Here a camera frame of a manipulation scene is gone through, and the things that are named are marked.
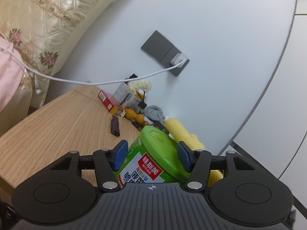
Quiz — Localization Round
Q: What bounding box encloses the grey crumpled cloth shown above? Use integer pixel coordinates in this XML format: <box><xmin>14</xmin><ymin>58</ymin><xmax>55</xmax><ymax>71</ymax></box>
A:
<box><xmin>143</xmin><ymin>105</ymin><xmax>165</xmax><ymax>123</ymax></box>

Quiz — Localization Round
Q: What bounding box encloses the pink blanket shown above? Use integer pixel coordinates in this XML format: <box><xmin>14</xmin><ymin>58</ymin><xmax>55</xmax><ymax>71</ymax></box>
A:
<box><xmin>0</xmin><ymin>38</ymin><xmax>26</xmax><ymax>113</ymax></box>

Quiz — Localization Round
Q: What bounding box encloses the grey wall socket panel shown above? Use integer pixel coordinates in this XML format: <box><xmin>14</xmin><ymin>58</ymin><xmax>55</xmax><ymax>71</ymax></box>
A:
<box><xmin>140</xmin><ymin>30</ymin><xmax>190</xmax><ymax>77</ymax></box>

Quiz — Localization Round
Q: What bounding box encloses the green lidded container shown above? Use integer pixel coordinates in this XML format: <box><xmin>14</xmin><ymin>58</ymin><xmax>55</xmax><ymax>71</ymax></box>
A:
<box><xmin>112</xmin><ymin>126</ymin><xmax>190</xmax><ymax>190</ymax></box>

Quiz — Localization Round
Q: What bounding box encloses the dark lighter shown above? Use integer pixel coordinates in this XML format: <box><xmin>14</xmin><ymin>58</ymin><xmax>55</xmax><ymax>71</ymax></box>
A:
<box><xmin>110</xmin><ymin>115</ymin><xmax>120</xmax><ymax>137</ymax></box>

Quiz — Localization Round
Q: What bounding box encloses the yellow patterned small pack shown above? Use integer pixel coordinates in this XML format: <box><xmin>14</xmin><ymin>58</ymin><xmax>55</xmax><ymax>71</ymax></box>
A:
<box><xmin>110</xmin><ymin>106</ymin><xmax>126</xmax><ymax>118</ymax></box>

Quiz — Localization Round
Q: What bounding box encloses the white charger plug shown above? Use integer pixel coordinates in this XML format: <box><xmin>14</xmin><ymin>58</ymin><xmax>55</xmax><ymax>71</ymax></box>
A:
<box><xmin>170</xmin><ymin>53</ymin><xmax>188</xmax><ymax>68</ymax></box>

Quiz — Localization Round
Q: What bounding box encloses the white charging cable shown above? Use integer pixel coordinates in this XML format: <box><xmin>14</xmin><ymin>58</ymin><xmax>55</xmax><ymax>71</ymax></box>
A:
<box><xmin>0</xmin><ymin>32</ymin><xmax>188</xmax><ymax>86</ymax></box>

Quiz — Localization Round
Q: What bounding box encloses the white wardrobe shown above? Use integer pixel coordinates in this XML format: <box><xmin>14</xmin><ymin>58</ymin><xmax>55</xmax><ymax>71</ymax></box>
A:
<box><xmin>217</xmin><ymin>0</ymin><xmax>307</xmax><ymax>221</ymax></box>

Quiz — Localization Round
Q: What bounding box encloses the yellow cleaning cloth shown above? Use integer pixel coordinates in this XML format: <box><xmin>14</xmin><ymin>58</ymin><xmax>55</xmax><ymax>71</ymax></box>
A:
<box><xmin>164</xmin><ymin>117</ymin><xmax>224</xmax><ymax>188</ymax></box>

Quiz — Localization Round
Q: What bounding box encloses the red flat box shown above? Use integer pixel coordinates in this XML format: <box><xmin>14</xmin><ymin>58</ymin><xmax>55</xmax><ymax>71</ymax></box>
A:
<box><xmin>98</xmin><ymin>90</ymin><xmax>123</xmax><ymax>113</ymax></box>

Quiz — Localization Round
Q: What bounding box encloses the yellow capped white bottle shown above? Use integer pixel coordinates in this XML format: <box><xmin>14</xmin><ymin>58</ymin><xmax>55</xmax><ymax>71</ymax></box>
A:
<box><xmin>126</xmin><ymin>92</ymin><xmax>145</xmax><ymax>109</ymax></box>

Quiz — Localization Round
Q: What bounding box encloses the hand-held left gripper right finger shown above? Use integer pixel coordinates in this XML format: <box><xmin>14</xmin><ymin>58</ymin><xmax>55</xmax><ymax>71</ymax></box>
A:
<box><xmin>177</xmin><ymin>141</ymin><xmax>255</xmax><ymax>193</ymax></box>

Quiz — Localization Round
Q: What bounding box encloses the cream padded headboard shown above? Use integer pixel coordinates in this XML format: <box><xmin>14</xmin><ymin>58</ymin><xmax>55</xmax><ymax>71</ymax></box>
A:
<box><xmin>29</xmin><ymin>0</ymin><xmax>144</xmax><ymax>108</ymax></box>

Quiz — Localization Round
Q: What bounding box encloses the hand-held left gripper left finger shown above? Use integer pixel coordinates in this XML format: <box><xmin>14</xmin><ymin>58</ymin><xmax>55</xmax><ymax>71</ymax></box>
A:
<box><xmin>50</xmin><ymin>140</ymin><xmax>129</xmax><ymax>193</ymax></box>

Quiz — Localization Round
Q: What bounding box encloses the cream quilted pillow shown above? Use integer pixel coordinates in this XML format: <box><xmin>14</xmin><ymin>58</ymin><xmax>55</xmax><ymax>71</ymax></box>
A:
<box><xmin>0</xmin><ymin>0</ymin><xmax>137</xmax><ymax>77</ymax></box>

